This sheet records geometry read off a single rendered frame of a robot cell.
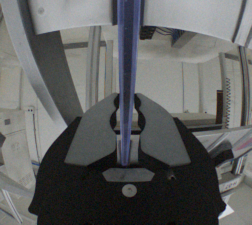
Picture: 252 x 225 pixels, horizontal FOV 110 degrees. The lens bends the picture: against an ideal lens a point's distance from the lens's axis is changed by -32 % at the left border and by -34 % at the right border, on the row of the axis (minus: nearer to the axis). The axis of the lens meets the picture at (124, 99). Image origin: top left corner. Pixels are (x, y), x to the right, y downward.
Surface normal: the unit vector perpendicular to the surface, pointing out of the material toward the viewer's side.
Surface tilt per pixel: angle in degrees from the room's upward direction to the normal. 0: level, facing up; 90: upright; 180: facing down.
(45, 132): 90
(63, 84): 90
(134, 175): 134
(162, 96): 90
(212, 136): 44
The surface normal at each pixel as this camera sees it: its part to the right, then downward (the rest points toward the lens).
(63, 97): 1.00, 0.01
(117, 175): 0.00, -0.69
